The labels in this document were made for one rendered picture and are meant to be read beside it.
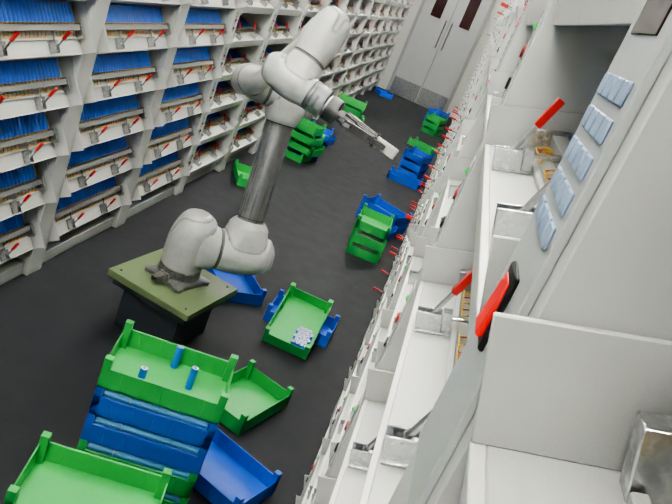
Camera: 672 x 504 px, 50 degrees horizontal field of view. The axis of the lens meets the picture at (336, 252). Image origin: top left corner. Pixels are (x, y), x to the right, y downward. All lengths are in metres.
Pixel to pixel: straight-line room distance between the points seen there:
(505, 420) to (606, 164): 0.09
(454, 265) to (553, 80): 0.26
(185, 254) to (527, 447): 2.42
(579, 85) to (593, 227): 0.70
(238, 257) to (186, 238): 0.20
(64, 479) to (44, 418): 0.56
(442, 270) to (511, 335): 0.73
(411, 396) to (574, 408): 0.44
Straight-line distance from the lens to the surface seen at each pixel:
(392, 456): 0.60
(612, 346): 0.26
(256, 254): 2.70
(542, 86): 0.94
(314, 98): 2.05
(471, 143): 1.65
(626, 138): 0.25
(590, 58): 0.94
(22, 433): 2.28
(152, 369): 1.92
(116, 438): 1.90
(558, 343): 0.26
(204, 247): 2.65
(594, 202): 0.25
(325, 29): 2.09
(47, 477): 1.81
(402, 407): 0.68
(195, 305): 2.64
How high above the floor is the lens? 1.47
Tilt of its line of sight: 20 degrees down
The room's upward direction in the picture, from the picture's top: 23 degrees clockwise
